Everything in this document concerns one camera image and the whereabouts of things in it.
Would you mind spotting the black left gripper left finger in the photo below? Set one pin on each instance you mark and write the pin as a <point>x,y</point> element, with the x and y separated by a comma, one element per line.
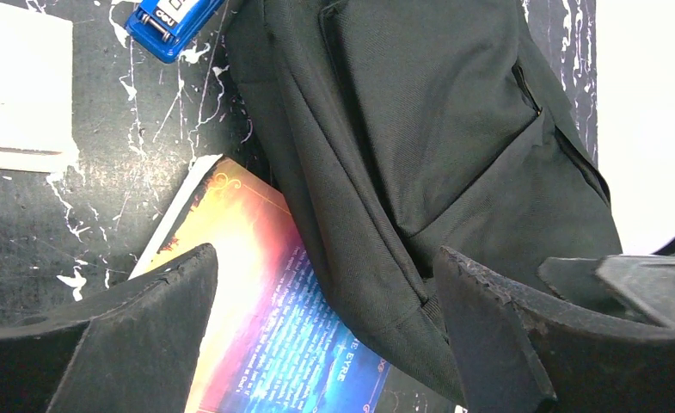
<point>132,348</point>

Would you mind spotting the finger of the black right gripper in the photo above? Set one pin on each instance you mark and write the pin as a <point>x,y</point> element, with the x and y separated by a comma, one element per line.
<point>643,284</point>
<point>574,280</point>

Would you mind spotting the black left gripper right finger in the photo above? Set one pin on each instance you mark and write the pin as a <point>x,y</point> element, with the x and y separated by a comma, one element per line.
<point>521,350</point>

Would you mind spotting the black student backpack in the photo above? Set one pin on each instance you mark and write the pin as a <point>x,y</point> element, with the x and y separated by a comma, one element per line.
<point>395,128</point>

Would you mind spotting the blue orange paperback book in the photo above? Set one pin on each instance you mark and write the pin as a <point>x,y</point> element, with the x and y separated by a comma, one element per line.
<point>272,343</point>

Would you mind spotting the small wooden block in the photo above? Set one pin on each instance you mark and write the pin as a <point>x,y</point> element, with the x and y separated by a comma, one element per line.
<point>36,58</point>

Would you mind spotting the blue stapler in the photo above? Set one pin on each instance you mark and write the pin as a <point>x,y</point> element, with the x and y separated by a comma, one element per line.
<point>165,27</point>

